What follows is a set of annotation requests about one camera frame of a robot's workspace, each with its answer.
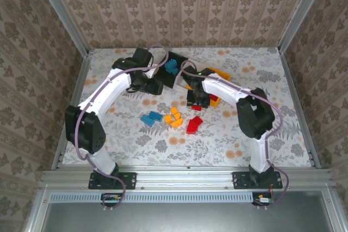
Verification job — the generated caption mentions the orange plastic container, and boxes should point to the orange plastic container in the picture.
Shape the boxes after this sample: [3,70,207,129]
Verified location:
[208,66,232,84]

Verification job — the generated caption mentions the aluminium mounting rail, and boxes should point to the aluminium mounting rail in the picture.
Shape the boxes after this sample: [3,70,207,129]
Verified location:
[39,165,334,189]

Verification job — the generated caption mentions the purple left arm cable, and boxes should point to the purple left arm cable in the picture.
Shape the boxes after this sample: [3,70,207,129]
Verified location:
[74,43,171,211]

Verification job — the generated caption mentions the aluminium side rail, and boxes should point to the aluminium side rail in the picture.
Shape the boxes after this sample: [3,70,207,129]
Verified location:
[278,49,322,170]
[51,49,95,170]

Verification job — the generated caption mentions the small connector board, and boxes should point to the small connector board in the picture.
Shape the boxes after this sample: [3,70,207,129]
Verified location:
[101,192,123,207]
[252,191,274,207]

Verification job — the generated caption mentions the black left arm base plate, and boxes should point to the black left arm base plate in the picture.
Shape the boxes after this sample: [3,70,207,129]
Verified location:
[88,172,136,190]

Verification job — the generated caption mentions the grey slotted cable duct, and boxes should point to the grey slotted cable duct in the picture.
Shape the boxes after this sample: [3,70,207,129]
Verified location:
[50,191,255,203]

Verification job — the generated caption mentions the aluminium frame post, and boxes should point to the aluminium frame post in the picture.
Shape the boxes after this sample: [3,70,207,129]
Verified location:
[31,0,90,56]
[278,0,331,53]

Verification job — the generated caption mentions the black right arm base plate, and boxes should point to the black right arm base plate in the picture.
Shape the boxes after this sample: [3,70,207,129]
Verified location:
[232,171,283,189]

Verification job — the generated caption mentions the black plastic container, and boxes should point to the black plastic container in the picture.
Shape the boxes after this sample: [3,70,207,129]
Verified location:
[155,51,190,89]

